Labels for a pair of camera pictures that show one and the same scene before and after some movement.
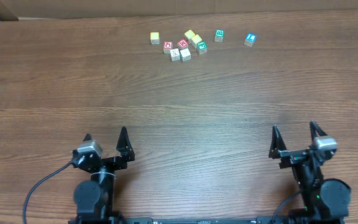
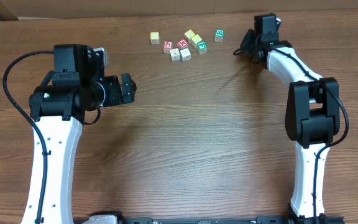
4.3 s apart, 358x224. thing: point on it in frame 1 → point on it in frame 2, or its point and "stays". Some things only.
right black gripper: x=296 y=154 → x=247 y=42
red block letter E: x=183 y=43 stays
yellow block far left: x=155 y=38 stays
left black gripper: x=107 y=162 → x=126 y=89
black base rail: x=194 y=220 stays
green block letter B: x=219 y=35 stays
